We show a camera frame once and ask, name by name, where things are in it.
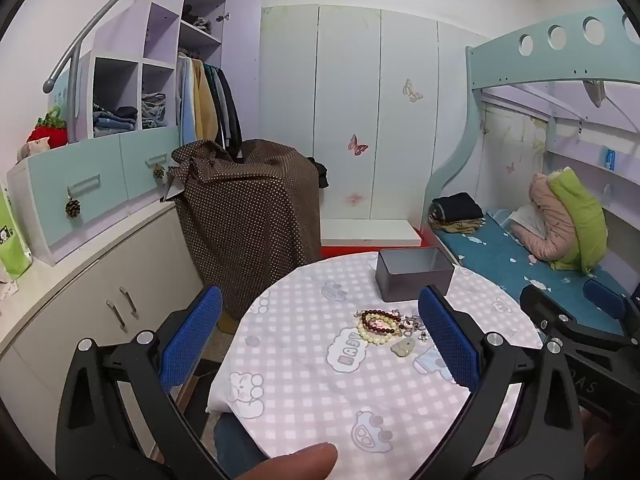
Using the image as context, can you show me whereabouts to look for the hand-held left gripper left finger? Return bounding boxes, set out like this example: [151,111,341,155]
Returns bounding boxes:
[56,285,236,480]

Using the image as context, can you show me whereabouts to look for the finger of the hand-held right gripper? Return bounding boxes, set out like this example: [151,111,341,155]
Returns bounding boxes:
[582,279,640,336]
[519,285,583,346]

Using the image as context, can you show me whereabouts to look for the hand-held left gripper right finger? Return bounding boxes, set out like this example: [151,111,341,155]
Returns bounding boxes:
[417,284,586,480]

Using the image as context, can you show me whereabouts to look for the black ring chain bracelet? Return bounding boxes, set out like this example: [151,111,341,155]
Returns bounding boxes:
[397,311,430,343]

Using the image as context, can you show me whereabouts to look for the grey metal tin box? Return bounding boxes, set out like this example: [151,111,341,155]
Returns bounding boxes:
[376,247,456,304]

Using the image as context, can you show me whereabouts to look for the cream bead bracelet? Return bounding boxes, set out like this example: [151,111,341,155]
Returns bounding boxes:
[356,322,401,346]

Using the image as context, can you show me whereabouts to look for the dark red bead bracelet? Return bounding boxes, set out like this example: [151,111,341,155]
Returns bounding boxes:
[360,309,402,333]

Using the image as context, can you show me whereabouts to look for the person's left hand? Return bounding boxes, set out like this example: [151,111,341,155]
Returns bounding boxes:
[235,442,338,480]

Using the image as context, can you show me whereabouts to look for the blue printed bed sheet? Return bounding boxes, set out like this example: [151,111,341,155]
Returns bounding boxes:
[432,207,640,333]

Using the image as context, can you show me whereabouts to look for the green jacket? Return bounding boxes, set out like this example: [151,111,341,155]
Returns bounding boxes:
[547,169,608,275]

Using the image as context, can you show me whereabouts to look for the white pillow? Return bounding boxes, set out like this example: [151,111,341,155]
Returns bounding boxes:
[507,204,548,238]

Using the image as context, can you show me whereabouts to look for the tan folded clothes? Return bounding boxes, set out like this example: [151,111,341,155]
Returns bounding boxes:
[432,217,486,235]

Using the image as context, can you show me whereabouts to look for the person's jeans leg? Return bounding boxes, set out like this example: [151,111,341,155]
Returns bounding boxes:
[214,412,266,476]

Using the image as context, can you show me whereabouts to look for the round table with checked cloth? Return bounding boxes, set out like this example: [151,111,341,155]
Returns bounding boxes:
[207,252,546,480]

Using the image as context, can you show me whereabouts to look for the white cabinet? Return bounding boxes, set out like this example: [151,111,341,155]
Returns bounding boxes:
[0,200,206,461]

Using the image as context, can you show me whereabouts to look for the red ottoman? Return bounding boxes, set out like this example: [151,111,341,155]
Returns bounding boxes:
[320,227,438,263]

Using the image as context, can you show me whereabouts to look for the dark folded clothes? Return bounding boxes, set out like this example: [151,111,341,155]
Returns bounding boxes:
[431,192,485,223]

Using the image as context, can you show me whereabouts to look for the brown dotted cloth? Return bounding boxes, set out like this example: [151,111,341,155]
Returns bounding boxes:
[167,139,323,321]

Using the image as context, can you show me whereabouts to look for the teal drawer unit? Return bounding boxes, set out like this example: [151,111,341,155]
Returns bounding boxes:
[6,125,186,266]

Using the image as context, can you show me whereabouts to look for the green bag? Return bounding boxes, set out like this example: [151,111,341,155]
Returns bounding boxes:
[0,187,35,281]

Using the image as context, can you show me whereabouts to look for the black hanging coat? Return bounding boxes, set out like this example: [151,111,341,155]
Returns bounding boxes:
[217,67,244,163]

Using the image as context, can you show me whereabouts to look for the yellow hanging coat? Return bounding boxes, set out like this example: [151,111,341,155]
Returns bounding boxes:
[192,59,218,142]

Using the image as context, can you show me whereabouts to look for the folded grey-blue clothes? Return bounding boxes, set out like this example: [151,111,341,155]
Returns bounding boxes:
[140,91,168,128]

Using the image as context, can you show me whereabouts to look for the light blue hanging shirt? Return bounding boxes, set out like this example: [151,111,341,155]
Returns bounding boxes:
[177,55,197,146]

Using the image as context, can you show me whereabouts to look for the grey hanging garment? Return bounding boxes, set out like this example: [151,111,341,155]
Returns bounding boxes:
[212,66,228,141]

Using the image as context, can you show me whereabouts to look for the beige plush toy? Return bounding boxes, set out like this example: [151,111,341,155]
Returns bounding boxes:
[17,139,51,163]

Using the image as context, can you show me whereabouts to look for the strawberry plush toy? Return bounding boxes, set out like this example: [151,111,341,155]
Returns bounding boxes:
[26,107,68,150]

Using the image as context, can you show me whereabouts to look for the white wardrobe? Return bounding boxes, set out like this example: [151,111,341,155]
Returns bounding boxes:
[259,4,488,223]

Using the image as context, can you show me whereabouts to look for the grey clothes pile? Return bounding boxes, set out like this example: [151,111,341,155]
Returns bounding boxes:
[181,4,213,33]

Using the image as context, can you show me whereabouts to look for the grey metal handrail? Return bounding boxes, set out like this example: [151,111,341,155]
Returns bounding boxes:
[42,0,237,143]

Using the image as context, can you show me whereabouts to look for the teal bunk bed frame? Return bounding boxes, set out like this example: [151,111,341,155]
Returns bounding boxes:
[417,2,640,281]

